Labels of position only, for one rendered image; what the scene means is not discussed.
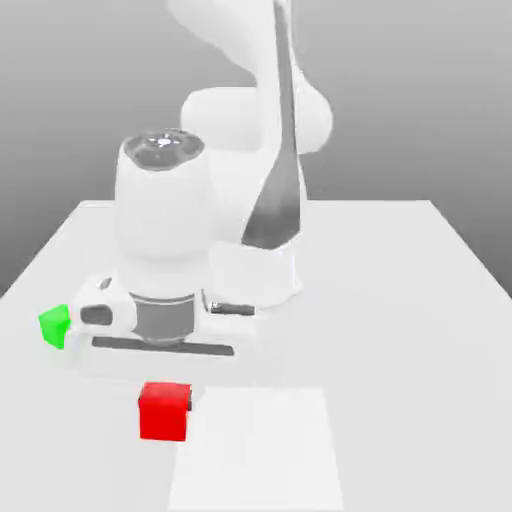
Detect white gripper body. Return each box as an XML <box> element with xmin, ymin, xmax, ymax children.
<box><xmin>78</xmin><ymin>312</ymin><xmax>268</xmax><ymax>384</ymax></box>

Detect small red cube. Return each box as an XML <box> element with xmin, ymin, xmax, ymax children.
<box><xmin>138</xmin><ymin>381</ymin><xmax>194</xmax><ymax>443</ymax></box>

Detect small green cube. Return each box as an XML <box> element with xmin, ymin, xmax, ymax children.
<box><xmin>38</xmin><ymin>303</ymin><xmax>72</xmax><ymax>351</ymax></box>

